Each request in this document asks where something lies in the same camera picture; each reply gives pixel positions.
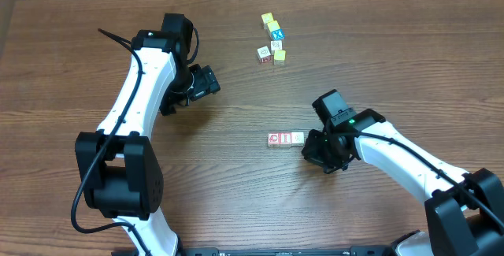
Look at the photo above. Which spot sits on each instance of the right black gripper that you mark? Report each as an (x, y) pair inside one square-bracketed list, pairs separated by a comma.
[(315, 150)]

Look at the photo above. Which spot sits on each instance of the yellow block middle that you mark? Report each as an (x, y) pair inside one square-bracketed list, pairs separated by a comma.
[(279, 57)]

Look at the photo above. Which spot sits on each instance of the white picture block upper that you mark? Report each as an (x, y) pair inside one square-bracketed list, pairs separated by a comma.
[(276, 45)]

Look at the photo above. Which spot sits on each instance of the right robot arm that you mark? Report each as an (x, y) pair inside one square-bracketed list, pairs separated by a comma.
[(464, 211)]

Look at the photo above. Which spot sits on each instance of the red I wooden block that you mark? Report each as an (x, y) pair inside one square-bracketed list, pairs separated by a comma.
[(285, 139)]

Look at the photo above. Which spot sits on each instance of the white block blue D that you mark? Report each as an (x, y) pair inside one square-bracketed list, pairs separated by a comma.
[(273, 139)]

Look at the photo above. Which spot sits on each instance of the blue X wooden block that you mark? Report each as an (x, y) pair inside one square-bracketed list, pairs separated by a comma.
[(277, 35)]

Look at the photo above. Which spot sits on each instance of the yellow wooden block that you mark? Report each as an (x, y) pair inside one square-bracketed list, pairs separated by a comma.
[(272, 26), (266, 18)]

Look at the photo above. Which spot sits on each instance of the white block red side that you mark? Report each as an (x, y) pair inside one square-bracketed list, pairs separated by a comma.
[(264, 54)]

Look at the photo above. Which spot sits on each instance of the white ladybug wooden block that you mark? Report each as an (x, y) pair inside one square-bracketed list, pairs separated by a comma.
[(297, 139)]

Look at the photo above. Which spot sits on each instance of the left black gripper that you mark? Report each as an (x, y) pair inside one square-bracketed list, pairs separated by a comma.
[(169, 104)]

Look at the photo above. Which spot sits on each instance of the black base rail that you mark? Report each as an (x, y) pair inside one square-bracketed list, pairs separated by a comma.
[(283, 252)]

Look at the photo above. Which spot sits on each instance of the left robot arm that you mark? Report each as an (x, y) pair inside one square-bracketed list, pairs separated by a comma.
[(121, 180)]

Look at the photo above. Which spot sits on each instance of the yellow top wooden block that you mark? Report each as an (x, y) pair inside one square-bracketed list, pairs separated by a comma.
[(266, 18)]

